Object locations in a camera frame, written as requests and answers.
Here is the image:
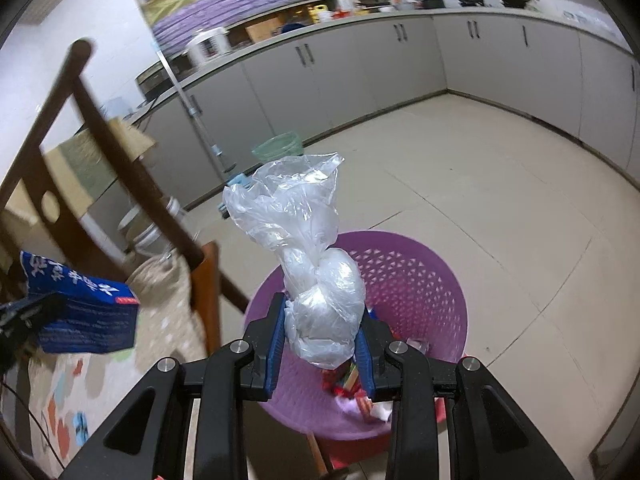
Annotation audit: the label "red snack bag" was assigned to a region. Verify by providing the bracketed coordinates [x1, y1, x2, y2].
[321, 361, 361, 399]

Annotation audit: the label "white plastic bucket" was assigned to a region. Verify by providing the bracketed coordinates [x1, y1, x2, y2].
[117, 197, 198, 258]

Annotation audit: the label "white rice cooker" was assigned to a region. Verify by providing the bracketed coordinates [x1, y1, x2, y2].
[186, 27, 232, 66]

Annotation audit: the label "purple plastic waste basket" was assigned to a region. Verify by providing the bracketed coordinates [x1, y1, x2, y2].
[243, 231, 470, 442]

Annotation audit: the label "green lined trash bin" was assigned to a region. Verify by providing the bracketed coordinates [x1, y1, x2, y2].
[252, 131, 304, 164]

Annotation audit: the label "quilted heart pattern cushion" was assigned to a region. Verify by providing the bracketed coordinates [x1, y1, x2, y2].
[19, 253, 208, 480]

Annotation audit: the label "grey kitchen cabinets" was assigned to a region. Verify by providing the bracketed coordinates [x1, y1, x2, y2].
[134, 8, 640, 212]

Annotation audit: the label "red floor stool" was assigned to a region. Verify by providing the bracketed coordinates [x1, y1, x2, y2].
[307, 393, 452, 476]

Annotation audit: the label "clear plastic bag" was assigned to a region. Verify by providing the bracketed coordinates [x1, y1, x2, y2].
[222, 153, 366, 370]

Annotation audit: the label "cloth covered side table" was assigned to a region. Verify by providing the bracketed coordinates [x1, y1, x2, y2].
[8, 116, 156, 241]

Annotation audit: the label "blue flat mop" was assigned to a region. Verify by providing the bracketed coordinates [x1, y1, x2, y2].
[153, 44, 250, 188]

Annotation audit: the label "dark wooden chair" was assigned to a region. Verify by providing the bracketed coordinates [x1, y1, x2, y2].
[1, 39, 248, 353]

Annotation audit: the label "blue Chinese text box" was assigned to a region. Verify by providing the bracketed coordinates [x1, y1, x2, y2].
[21, 252, 140, 354]

